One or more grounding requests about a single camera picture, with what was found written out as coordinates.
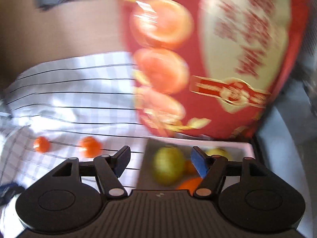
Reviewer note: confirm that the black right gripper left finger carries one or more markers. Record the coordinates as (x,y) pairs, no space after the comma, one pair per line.
(108,169)

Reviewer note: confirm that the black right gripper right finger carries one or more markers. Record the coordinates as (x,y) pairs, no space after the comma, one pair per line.
(212,171)

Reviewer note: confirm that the yellow-green pear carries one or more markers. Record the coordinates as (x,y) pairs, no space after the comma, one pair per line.
(220,152)
(168,165)

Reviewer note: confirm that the orange box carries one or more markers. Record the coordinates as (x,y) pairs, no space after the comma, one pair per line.
(189,168)

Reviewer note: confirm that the small orange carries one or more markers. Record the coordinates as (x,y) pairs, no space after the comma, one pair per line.
(190,184)

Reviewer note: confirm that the mandarin middle of cluster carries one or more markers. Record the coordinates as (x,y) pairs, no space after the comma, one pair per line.
(90,147)

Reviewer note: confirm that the pink rectangular gift box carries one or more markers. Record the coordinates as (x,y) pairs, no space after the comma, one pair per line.
(239,150)

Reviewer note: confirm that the white black grid tablecloth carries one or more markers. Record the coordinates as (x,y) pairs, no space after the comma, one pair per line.
(65,101)

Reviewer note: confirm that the mandarin far left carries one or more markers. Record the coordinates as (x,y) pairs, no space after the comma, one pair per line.
(41,144)

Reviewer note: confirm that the glass-sided computer case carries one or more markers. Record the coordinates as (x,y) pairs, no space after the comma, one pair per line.
(288,135)

